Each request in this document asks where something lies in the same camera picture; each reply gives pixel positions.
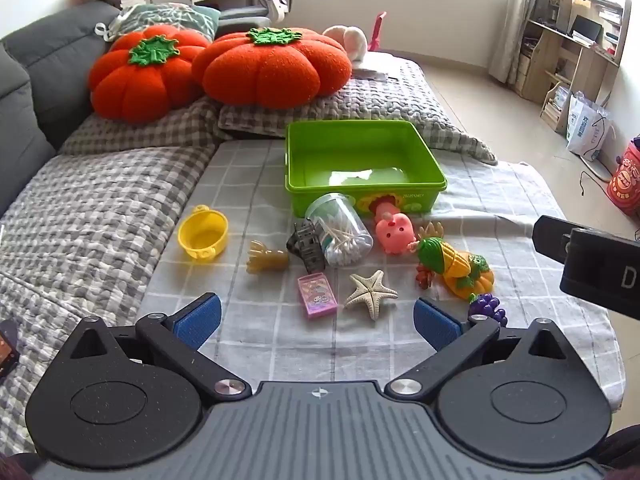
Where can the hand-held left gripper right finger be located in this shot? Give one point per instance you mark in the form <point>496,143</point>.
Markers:
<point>437,322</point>

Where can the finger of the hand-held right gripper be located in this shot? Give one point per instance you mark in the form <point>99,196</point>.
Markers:
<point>549,237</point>

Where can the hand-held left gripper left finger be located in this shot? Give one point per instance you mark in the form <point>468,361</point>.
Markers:
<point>197,322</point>

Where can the small red toy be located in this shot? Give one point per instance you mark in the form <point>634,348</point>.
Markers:
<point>424,277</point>

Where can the purple toy grapes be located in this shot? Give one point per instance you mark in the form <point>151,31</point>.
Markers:
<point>489,309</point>

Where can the orange toy pumpkin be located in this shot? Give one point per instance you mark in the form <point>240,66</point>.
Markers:
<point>472,280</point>

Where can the toy corn cob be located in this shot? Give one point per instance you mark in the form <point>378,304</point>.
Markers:
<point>440,256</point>

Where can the beige starfish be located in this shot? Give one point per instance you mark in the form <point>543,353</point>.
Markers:
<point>369,292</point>

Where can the amber rubber toy hand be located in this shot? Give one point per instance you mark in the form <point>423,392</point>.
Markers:
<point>431,231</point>
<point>270,259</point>

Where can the pink card box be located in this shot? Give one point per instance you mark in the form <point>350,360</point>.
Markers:
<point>316,296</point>

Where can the green plastic bin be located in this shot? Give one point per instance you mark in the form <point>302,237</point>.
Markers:
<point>310,160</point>

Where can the yellow toy pot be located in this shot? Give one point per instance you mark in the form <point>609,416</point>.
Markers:
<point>200,232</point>

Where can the red printed bag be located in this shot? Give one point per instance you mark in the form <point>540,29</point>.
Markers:
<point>625,180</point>

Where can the pink pig toy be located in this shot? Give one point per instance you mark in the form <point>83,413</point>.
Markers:
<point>392,230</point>

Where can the white shopping bag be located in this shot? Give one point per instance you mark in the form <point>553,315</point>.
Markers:
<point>587,127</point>

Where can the clear cotton swab jar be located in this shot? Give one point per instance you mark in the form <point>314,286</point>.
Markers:
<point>342,242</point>

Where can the wooden bookshelf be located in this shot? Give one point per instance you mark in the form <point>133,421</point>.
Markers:
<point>575,60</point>

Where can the small dark box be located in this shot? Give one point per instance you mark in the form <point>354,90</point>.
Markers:
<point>7,352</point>

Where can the beige curtain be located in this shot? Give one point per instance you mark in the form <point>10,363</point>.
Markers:
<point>520,20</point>

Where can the orange pumpkin pillow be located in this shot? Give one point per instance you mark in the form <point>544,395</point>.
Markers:
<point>140,85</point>
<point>270,70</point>

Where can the white folded cloth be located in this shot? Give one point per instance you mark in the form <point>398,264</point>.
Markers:
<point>372,67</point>

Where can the pink plastic object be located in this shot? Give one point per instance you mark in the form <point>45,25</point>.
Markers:
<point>377,30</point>

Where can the white plush toy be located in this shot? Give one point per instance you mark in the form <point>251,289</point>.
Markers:
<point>347,40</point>

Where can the grey sofa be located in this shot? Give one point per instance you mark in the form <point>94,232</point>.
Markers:
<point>45,80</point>

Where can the teal patterned pillow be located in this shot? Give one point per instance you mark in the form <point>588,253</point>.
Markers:
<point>170,17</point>

